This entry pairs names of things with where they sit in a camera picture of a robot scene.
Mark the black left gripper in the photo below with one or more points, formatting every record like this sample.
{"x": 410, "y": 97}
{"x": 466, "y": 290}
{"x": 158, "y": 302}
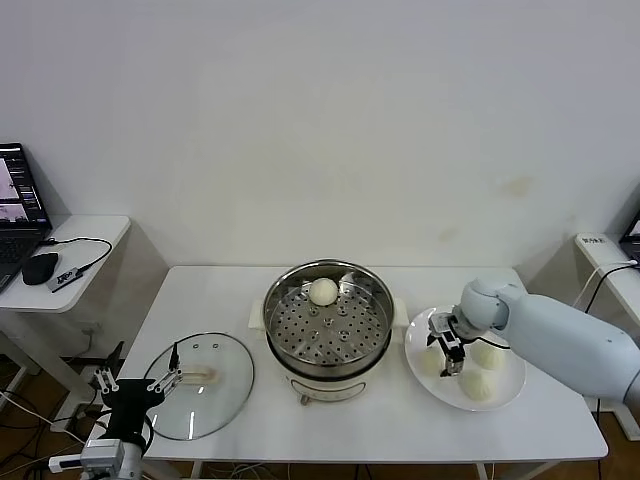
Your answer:
{"x": 130, "y": 405}

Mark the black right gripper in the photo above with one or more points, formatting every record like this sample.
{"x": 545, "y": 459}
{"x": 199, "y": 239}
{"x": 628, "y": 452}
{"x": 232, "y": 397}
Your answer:
{"x": 465, "y": 332}

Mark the white steamed baozi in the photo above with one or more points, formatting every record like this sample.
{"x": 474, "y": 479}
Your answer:
{"x": 487, "y": 357}
{"x": 476, "y": 386}
{"x": 322, "y": 291}
{"x": 429, "y": 365}

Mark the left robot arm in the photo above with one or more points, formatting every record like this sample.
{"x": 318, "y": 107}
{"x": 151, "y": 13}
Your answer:
{"x": 132, "y": 465}

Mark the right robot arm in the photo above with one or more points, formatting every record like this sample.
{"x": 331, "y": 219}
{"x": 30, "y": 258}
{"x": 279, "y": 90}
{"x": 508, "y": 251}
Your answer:
{"x": 550, "y": 330}

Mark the stainless steel steamer basket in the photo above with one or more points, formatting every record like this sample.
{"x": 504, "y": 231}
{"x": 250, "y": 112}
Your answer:
{"x": 277, "y": 287}

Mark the white round plate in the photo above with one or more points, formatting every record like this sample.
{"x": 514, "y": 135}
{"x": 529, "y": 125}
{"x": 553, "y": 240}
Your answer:
{"x": 510, "y": 372}

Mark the black portable drive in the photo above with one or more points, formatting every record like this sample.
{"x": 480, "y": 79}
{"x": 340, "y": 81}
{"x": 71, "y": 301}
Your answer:
{"x": 65, "y": 280}

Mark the cream electric cooker base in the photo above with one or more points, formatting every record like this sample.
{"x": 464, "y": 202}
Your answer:
{"x": 325, "y": 387}

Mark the black computer mouse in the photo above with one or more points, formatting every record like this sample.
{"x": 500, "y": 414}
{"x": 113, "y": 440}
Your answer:
{"x": 40, "y": 270}

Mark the white side table with laptop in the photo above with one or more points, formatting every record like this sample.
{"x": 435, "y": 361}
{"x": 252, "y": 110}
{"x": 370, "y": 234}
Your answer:
{"x": 95, "y": 230}

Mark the white side table with adapter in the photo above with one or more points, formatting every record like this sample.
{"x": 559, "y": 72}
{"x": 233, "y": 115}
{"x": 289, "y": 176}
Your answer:
{"x": 625, "y": 295}

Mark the dark laptop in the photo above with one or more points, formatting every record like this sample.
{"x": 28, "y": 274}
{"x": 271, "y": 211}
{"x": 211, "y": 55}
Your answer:
{"x": 632, "y": 235}

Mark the black laptop with lit screen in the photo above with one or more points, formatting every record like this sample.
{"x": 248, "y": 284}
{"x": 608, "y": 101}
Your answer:
{"x": 20, "y": 185}

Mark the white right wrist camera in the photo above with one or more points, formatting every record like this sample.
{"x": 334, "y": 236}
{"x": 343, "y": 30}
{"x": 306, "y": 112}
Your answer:
{"x": 450, "y": 345}

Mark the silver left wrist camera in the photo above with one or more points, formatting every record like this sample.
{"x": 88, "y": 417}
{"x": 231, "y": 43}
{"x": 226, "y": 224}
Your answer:
{"x": 102, "y": 453}

